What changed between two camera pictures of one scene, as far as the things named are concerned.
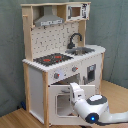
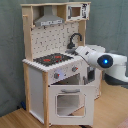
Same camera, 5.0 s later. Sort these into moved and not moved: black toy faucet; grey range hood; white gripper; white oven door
Moved: white gripper
Not moved: white oven door; grey range hood; black toy faucet
